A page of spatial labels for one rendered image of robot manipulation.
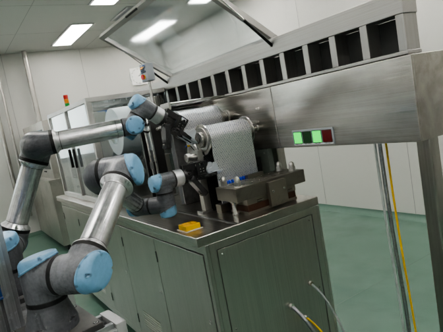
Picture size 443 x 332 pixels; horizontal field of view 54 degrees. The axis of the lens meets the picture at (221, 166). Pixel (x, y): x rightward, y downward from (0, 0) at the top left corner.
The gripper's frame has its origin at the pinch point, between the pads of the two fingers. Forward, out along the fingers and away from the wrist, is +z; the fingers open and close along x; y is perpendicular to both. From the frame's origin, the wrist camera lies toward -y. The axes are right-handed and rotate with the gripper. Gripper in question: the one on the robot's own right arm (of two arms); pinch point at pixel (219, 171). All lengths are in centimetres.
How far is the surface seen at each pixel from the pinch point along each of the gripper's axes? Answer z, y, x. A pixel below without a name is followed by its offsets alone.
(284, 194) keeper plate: 17.9, -14.4, -22.0
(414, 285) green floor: 136, -109, 3
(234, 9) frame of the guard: 14, 70, -14
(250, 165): 17.9, -0.8, -0.3
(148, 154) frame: -14.3, 11.8, 46.1
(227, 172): 3.6, -1.2, -0.3
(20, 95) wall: 12, 108, 556
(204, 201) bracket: -6.8, -13.3, 7.8
